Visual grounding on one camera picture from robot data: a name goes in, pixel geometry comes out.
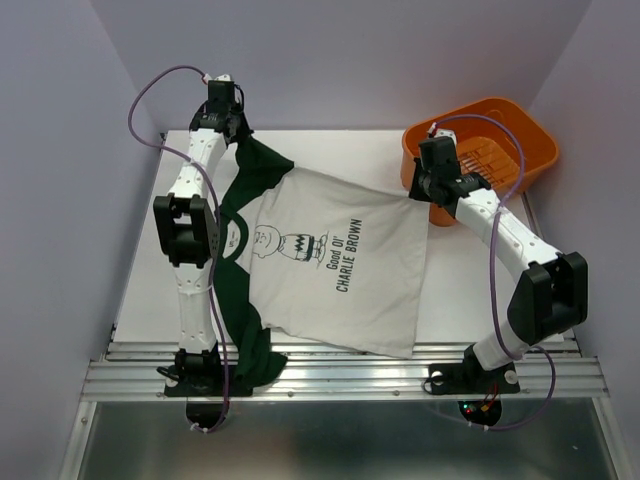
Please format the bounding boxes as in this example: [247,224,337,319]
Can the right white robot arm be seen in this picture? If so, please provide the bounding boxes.
[409,167,589,390]

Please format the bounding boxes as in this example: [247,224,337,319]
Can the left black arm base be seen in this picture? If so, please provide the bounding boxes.
[156,349,253,398]

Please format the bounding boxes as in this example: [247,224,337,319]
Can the orange plastic basket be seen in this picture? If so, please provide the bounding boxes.
[400,97,559,195]

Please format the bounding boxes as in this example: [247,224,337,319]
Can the white and green t-shirt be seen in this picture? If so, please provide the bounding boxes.
[214,138,429,389]

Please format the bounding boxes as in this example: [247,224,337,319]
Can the aluminium mounting rail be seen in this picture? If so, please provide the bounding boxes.
[81,341,609,402]

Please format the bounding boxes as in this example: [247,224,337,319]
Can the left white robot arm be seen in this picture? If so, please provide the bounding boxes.
[152,100,248,394]

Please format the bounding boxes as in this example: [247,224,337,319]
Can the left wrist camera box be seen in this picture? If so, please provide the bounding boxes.
[201,74,244,108]

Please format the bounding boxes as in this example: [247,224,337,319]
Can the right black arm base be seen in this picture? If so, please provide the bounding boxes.
[422,346,521,396]

